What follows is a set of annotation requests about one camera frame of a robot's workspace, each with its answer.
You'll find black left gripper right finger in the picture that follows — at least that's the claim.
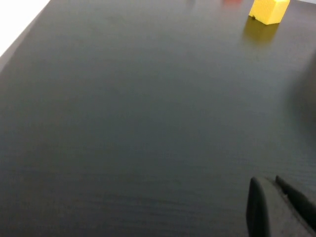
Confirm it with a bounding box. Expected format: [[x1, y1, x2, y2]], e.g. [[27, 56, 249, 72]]
[[275, 175, 316, 237]]

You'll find yellow foam cube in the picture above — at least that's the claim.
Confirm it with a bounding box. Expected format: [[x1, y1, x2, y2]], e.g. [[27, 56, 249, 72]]
[[248, 0, 290, 25]]

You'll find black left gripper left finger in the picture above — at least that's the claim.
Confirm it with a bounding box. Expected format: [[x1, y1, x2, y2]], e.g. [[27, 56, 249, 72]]
[[245, 176, 309, 237]]

